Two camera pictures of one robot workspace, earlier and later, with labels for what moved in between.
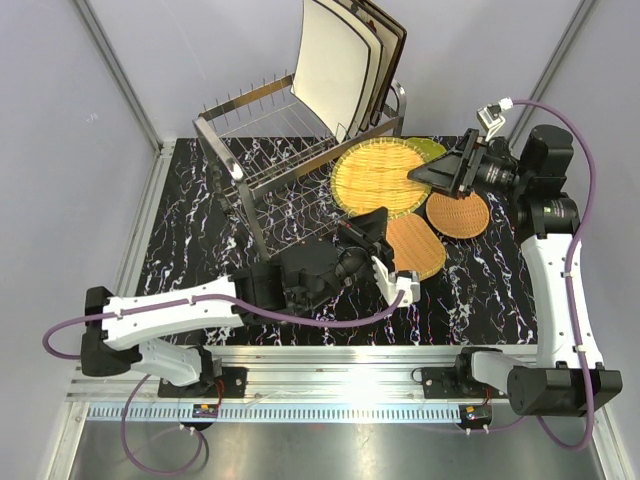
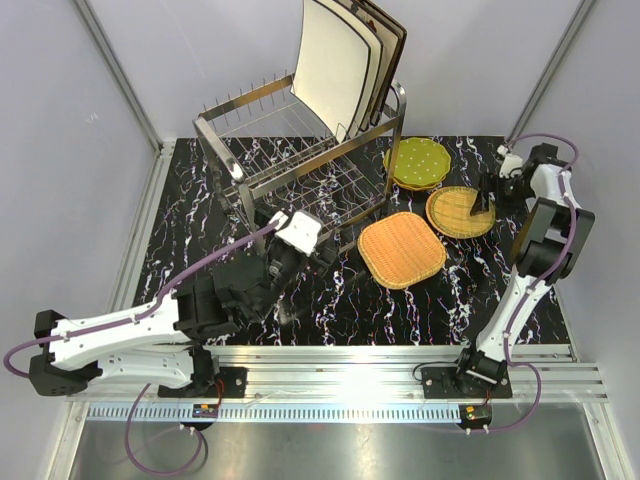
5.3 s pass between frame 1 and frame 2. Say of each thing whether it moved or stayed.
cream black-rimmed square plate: stayed
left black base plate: stayed
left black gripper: moved
